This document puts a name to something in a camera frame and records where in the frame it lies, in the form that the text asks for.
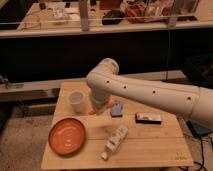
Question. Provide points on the blue sponge block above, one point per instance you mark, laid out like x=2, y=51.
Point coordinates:
x=116, y=110

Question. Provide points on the white ceramic cup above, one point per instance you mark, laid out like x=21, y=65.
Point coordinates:
x=76, y=99

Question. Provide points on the wooden table board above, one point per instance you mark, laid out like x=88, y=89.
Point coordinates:
x=146, y=145

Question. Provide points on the background workbench shelf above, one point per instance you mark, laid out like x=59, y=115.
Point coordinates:
x=41, y=18

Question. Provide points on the black foot pedal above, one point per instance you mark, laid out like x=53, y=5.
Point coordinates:
x=198, y=130

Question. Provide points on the orange pepper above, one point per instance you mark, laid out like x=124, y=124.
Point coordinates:
x=108, y=105

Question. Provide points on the orange plate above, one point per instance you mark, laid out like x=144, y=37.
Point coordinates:
x=67, y=136

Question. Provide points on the red object on shelf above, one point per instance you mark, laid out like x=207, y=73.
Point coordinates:
x=135, y=13

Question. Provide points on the metal rail beam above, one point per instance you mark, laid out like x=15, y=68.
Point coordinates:
x=50, y=88

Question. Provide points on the black bag on shelf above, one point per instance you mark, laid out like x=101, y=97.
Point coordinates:
x=112, y=17

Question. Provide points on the clear plastic bottle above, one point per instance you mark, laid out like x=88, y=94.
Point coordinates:
x=114, y=141

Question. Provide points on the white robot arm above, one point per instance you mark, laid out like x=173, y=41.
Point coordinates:
x=192, y=102

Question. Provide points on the black rectangular box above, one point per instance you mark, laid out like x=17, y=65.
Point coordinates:
x=148, y=118

